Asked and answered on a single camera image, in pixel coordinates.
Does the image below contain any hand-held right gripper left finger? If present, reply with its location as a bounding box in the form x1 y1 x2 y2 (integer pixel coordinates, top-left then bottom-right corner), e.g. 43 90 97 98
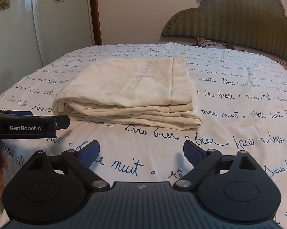
27 141 110 192

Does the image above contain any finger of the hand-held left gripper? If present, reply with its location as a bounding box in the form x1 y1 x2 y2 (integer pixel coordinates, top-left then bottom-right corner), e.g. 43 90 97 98
55 115 71 130
0 109 34 117

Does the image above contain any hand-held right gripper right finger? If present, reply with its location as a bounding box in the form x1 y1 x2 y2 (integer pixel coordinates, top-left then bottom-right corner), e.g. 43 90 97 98
173 140 258 191

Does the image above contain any cream towel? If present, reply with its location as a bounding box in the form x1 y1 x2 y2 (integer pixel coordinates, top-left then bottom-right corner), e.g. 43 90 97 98
52 56 203 131

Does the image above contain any white script-print bed sheet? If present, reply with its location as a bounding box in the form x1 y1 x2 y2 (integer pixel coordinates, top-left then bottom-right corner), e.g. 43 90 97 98
0 42 287 229

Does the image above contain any flower-patterned wardrobe door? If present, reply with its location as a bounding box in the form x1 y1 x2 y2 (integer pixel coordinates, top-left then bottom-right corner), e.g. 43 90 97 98
0 0 96 105

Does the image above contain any patterned pillow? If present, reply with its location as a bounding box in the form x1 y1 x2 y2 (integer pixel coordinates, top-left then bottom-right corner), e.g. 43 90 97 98
193 37 287 65

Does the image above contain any green padded headboard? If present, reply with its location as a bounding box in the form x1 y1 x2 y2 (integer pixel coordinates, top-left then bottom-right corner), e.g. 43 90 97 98
160 0 287 64

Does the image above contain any brown wooden frame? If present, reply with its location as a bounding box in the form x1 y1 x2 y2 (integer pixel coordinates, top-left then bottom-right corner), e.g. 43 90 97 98
87 0 103 46

